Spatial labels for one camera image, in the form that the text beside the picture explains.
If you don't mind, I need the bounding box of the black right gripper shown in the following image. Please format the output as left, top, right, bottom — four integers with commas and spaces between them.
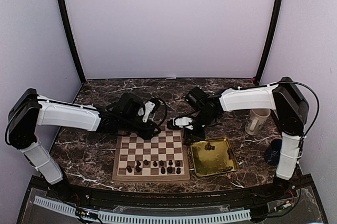
183, 110, 217, 145

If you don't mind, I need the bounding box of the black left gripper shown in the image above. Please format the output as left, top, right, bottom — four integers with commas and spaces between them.
120, 116, 161, 140

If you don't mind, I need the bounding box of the wooden chess board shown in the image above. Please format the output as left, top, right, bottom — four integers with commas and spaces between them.
112, 124, 190, 183

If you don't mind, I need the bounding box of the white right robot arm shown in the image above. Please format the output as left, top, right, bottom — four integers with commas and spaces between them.
174, 77, 309, 200

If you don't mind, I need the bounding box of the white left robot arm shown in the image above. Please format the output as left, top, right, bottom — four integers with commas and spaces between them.
5, 89, 163, 201

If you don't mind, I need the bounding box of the pile of dark chess pieces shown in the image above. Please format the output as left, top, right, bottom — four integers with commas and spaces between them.
205, 142, 233, 172

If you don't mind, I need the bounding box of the gold metal tray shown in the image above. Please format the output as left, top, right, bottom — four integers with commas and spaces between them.
190, 137, 238, 177

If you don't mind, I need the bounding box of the white coral pattern mug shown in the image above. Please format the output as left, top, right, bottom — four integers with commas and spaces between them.
245, 109, 271, 136

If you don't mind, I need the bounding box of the dark blue mug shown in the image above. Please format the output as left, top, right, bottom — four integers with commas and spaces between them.
264, 139, 282, 166

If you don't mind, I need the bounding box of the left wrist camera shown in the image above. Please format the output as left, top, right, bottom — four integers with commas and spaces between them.
138, 99, 161, 123

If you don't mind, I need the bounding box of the black front rail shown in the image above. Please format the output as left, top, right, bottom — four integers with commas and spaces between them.
85, 189, 257, 207

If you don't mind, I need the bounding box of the white slotted cable duct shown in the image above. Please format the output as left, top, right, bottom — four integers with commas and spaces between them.
33, 196, 251, 223

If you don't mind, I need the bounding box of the right black frame post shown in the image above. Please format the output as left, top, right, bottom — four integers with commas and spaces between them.
253, 0, 282, 85

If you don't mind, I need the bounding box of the black frame post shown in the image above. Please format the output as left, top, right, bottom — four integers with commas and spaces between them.
57, 0, 86, 84
253, 0, 282, 85

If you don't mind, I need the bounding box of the left black frame post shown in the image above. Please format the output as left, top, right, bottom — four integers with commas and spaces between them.
57, 0, 86, 84

